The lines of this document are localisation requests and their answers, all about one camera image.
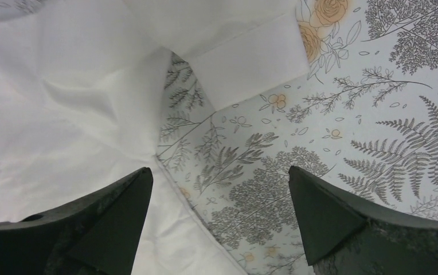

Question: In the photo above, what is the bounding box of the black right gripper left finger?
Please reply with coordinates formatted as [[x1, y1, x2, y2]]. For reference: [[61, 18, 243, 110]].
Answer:
[[0, 167, 153, 274]]

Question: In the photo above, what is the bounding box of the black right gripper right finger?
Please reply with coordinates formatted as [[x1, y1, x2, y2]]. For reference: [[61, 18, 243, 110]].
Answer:
[[289, 166, 438, 275]]

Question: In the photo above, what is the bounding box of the white shirt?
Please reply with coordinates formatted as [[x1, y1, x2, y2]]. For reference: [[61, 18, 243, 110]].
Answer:
[[0, 1, 308, 274]]

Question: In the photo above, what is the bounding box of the floral patterned table mat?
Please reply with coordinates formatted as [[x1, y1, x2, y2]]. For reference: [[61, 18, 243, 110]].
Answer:
[[0, 0, 438, 275]]

